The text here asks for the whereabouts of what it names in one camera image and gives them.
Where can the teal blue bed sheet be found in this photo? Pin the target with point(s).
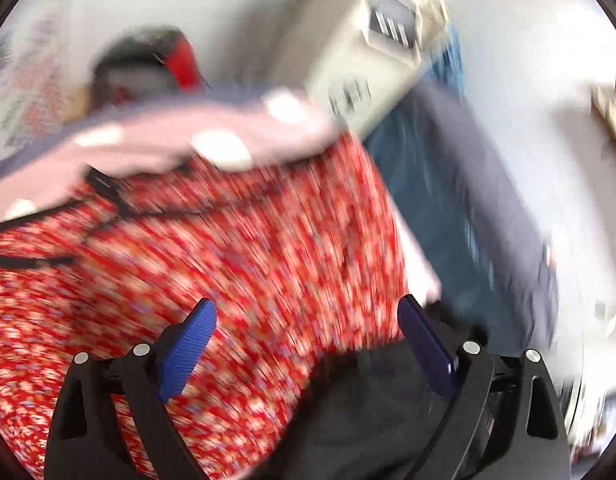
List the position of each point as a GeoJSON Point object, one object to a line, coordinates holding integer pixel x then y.
{"type": "Point", "coordinates": [403, 152]}

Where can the black jacket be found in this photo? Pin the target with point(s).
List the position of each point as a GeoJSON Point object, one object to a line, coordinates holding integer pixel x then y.
{"type": "Point", "coordinates": [365, 415]}

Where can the pink bed sheet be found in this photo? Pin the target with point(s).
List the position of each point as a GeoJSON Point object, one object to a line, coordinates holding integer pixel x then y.
{"type": "Point", "coordinates": [187, 135]}

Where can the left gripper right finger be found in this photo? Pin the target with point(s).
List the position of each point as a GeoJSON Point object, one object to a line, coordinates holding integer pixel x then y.
{"type": "Point", "coordinates": [503, 419]}

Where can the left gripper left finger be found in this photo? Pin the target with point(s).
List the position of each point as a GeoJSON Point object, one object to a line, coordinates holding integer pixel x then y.
{"type": "Point", "coordinates": [85, 439]}

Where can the beige medical machine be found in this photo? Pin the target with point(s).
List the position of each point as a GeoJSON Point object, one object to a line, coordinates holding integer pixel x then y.
{"type": "Point", "coordinates": [356, 59]}

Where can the wall poster with QR code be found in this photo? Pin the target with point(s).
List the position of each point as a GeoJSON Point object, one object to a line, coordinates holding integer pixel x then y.
{"type": "Point", "coordinates": [33, 64]}

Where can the dark grey duvet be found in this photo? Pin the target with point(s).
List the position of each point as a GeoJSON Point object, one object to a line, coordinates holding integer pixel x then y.
{"type": "Point", "coordinates": [504, 229]}

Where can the red floral patterned garment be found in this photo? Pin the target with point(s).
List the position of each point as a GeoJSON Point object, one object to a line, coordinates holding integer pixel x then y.
{"type": "Point", "coordinates": [232, 412]}

